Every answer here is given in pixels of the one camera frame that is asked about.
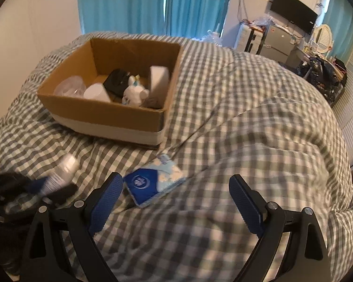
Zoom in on teal curtain beside wardrobe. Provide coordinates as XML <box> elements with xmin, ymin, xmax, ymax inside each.
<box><xmin>324</xmin><ymin>0</ymin><xmax>353</xmax><ymax>62</ymax></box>

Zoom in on wide teal curtain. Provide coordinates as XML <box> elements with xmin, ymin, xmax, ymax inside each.
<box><xmin>76</xmin><ymin>0</ymin><xmax>169</xmax><ymax>36</ymax></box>

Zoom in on white suitcase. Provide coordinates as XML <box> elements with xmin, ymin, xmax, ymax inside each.
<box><xmin>234</xmin><ymin>23</ymin><xmax>265</xmax><ymax>54</ymax></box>

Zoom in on white oval mirror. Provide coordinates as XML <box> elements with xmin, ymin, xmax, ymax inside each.
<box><xmin>312</xmin><ymin>24</ymin><xmax>333</xmax><ymax>54</ymax></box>

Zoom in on hanging wall cables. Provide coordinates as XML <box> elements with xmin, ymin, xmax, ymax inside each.
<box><xmin>238</xmin><ymin>0</ymin><xmax>248</xmax><ymax>22</ymax></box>

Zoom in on large clear water jug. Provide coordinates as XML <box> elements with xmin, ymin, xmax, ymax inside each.
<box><xmin>201</xmin><ymin>30</ymin><xmax>222</xmax><ymax>46</ymax></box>

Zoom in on cardboard box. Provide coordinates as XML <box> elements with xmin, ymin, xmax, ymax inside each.
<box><xmin>37</xmin><ymin>38</ymin><xmax>185</xmax><ymax>150</ymax></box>

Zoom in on white plush toy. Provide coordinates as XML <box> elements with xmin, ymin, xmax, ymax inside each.
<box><xmin>122</xmin><ymin>74</ymin><xmax>150</xmax><ymax>106</ymax></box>

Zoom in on black wall television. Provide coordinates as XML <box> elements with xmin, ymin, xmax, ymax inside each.
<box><xmin>270</xmin><ymin>0</ymin><xmax>318</xmax><ymax>35</ymax></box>

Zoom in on white cup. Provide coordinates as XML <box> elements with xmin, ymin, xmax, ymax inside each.
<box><xmin>83</xmin><ymin>83</ymin><xmax>112</xmax><ymax>103</ymax></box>

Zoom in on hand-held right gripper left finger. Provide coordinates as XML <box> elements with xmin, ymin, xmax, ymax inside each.
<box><xmin>19</xmin><ymin>172</ymin><xmax>124</xmax><ymax>282</ymax></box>

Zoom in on black small device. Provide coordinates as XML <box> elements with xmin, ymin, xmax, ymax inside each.
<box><xmin>103</xmin><ymin>68</ymin><xmax>131</xmax><ymax>102</ymax></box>

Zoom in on clear plastic bag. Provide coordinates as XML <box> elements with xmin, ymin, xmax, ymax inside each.
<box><xmin>251</xmin><ymin>15</ymin><xmax>271</xmax><ymax>31</ymax></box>

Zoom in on clear plastic jar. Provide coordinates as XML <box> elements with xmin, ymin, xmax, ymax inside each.
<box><xmin>53</xmin><ymin>76</ymin><xmax>87</xmax><ymax>97</ymax></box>

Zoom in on grey checkered blanket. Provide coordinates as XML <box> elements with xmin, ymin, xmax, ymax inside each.
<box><xmin>0</xmin><ymin>31</ymin><xmax>353</xmax><ymax>282</ymax></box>

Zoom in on blue tissue packet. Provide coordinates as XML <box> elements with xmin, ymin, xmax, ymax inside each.
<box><xmin>123</xmin><ymin>153</ymin><xmax>186</xmax><ymax>209</ymax></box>

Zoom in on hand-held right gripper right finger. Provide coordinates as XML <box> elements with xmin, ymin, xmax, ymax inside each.
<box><xmin>229</xmin><ymin>174</ymin><xmax>334</xmax><ymax>282</ymax></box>

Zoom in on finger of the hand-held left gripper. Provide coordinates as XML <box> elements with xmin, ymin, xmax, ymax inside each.
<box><xmin>45</xmin><ymin>184</ymin><xmax>79</xmax><ymax>206</ymax></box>
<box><xmin>18</xmin><ymin>178</ymin><xmax>52</xmax><ymax>197</ymax></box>

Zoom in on black plastic bag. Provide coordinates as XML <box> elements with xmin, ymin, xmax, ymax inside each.
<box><xmin>296</xmin><ymin>56</ymin><xmax>348</xmax><ymax>103</ymax></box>

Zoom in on white bottle with blue label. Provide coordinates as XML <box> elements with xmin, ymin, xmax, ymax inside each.
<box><xmin>43</xmin><ymin>153</ymin><xmax>80</xmax><ymax>197</ymax></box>

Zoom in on white rectangular box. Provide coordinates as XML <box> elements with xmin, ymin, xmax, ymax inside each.
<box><xmin>148</xmin><ymin>65</ymin><xmax>170</xmax><ymax>99</ymax></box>

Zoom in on grey small fridge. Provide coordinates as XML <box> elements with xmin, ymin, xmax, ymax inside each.
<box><xmin>259</xmin><ymin>23</ymin><xmax>297</xmax><ymax>65</ymax></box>

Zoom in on grey soft item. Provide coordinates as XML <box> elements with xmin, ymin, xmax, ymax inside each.
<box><xmin>142</xmin><ymin>95</ymin><xmax>165</xmax><ymax>109</ymax></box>

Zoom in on narrow teal curtain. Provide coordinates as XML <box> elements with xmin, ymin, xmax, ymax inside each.
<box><xmin>165</xmin><ymin>0</ymin><xmax>234</xmax><ymax>40</ymax></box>

